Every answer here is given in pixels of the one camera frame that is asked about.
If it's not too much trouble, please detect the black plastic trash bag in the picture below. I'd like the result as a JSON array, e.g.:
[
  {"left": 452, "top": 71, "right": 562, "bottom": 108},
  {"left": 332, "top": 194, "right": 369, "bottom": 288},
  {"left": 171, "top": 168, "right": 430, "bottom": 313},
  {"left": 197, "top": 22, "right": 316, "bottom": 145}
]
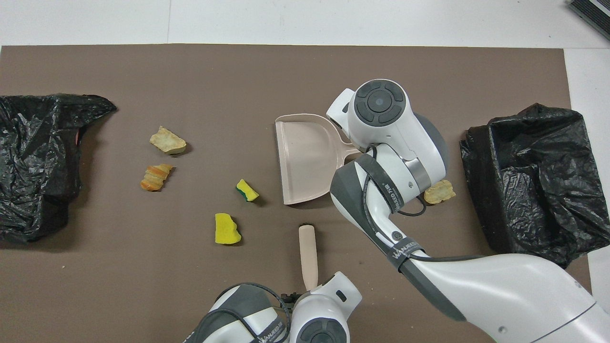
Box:
[
  {"left": 460, "top": 103, "right": 597, "bottom": 269},
  {"left": 0, "top": 94, "right": 117, "bottom": 243}
]

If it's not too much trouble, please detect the brown table mat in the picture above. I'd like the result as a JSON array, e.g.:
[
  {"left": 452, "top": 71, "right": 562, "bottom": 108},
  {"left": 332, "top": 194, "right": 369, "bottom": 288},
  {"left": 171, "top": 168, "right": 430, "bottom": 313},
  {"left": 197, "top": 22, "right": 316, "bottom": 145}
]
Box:
[{"left": 0, "top": 44, "right": 592, "bottom": 343}]

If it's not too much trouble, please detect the beige plastic dustpan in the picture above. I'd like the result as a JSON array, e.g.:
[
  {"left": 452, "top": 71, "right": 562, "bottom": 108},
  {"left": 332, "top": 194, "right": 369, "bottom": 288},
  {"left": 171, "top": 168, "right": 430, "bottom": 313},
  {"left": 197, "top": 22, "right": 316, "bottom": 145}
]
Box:
[{"left": 275, "top": 113, "right": 367, "bottom": 205}]

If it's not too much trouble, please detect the plain yellow sponge piece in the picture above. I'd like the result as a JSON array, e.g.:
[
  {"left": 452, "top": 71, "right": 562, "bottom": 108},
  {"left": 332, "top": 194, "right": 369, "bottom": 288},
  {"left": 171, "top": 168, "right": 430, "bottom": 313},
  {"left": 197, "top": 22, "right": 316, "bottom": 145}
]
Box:
[{"left": 214, "top": 213, "right": 242, "bottom": 245}]

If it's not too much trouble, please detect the pale yellow bread piece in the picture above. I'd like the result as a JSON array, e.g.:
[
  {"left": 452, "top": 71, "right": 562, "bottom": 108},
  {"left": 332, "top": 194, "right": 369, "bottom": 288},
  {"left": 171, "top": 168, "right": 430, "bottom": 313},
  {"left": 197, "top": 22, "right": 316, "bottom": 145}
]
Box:
[{"left": 423, "top": 180, "right": 457, "bottom": 205}]

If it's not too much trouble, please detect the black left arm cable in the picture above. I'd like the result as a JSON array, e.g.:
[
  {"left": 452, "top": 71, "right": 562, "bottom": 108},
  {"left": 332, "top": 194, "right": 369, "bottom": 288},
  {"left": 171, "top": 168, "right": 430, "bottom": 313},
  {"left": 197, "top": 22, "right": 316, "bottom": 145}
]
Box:
[{"left": 191, "top": 282, "right": 292, "bottom": 343}]

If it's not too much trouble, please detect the beige brush with black bristles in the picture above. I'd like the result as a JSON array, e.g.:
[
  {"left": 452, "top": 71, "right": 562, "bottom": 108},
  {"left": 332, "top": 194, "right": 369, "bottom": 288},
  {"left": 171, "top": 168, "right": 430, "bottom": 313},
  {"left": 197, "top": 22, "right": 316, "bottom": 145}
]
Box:
[{"left": 298, "top": 224, "right": 319, "bottom": 292}]

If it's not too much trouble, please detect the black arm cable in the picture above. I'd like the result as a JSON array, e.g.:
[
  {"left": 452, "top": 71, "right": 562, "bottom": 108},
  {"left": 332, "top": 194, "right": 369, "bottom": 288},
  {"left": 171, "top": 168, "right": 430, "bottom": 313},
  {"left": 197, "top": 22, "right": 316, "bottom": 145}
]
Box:
[
  {"left": 191, "top": 282, "right": 292, "bottom": 343},
  {"left": 361, "top": 145, "right": 487, "bottom": 267}
]

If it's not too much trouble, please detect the pale toast piece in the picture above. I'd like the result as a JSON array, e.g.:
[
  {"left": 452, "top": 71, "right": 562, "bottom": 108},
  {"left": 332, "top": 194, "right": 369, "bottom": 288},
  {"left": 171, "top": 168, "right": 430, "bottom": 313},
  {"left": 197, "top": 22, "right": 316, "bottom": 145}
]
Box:
[{"left": 149, "top": 126, "right": 187, "bottom": 156}]

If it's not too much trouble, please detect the small yellow green sponge wedge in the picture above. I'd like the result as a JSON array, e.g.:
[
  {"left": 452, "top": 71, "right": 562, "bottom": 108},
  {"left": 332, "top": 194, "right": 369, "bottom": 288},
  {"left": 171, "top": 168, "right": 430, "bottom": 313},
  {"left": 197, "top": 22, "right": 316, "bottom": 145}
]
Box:
[{"left": 236, "top": 179, "right": 260, "bottom": 202}]

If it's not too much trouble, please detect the striped orange bread piece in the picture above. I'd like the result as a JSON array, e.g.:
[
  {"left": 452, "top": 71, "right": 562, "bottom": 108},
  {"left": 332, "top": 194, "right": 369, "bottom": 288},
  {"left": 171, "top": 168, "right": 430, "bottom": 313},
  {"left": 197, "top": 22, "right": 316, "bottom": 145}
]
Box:
[{"left": 140, "top": 164, "right": 174, "bottom": 192}]

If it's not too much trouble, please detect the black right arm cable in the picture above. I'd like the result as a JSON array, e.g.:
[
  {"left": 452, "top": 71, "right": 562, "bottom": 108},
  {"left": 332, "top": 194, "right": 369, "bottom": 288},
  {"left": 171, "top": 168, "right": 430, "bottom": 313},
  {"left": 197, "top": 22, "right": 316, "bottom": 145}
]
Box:
[{"left": 361, "top": 145, "right": 487, "bottom": 267}]

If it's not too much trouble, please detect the dark grey ribbed device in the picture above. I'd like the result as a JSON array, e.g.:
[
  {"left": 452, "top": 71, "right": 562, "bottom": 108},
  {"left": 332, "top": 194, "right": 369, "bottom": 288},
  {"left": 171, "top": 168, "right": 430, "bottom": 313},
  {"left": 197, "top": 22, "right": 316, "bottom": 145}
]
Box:
[{"left": 567, "top": 0, "right": 610, "bottom": 41}]

